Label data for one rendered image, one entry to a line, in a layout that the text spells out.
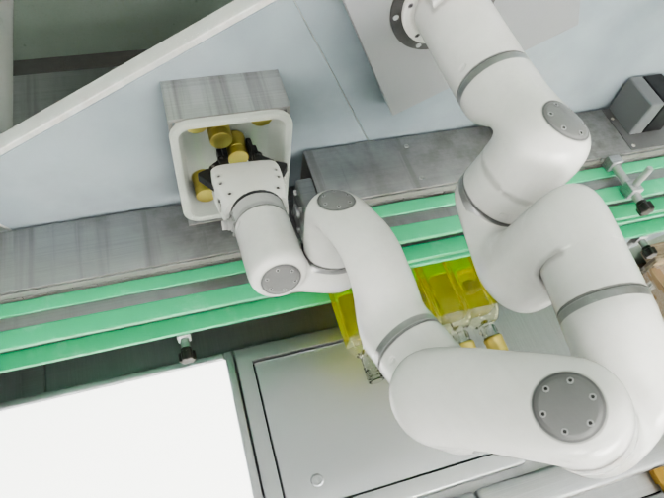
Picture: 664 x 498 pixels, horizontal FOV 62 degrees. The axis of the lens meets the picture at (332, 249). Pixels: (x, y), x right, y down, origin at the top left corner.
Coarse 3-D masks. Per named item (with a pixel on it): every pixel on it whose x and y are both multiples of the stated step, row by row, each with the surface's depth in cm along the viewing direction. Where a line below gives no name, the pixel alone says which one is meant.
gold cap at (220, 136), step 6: (210, 126) 82; (216, 126) 81; (222, 126) 81; (228, 126) 82; (210, 132) 81; (216, 132) 81; (222, 132) 81; (228, 132) 81; (210, 138) 81; (216, 138) 81; (222, 138) 82; (228, 138) 82; (216, 144) 82; (222, 144) 83; (228, 144) 83
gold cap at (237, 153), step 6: (234, 132) 86; (240, 132) 87; (234, 138) 86; (240, 138) 86; (234, 144) 85; (240, 144) 86; (228, 150) 85; (234, 150) 85; (240, 150) 85; (246, 150) 86; (228, 156) 85; (234, 156) 85; (240, 156) 86; (246, 156) 86; (234, 162) 86
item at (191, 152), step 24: (192, 120) 74; (216, 120) 75; (240, 120) 76; (264, 120) 77; (288, 120) 78; (192, 144) 87; (264, 144) 92; (288, 144) 83; (192, 168) 91; (288, 168) 87; (192, 192) 93; (192, 216) 91; (216, 216) 92
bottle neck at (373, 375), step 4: (364, 356) 94; (368, 356) 94; (364, 360) 94; (368, 360) 93; (364, 364) 94; (368, 364) 93; (372, 364) 93; (364, 368) 94; (368, 368) 93; (372, 368) 92; (376, 368) 93; (368, 372) 93; (372, 372) 92; (376, 372) 92; (368, 376) 92; (372, 376) 92; (376, 376) 92; (380, 376) 92; (372, 380) 92; (376, 380) 94; (380, 380) 94
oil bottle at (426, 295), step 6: (414, 270) 102; (420, 270) 102; (414, 276) 101; (420, 276) 101; (420, 282) 101; (420, 288) 100; (426, 288) 100; (420, 294) 99; (426, 294) 99; (426, 300) 99; (432, 300) 99; (426, 306) 98; (432, 306) 98; (432, 312) 98; (438, 312) 98; (438, 318) 97
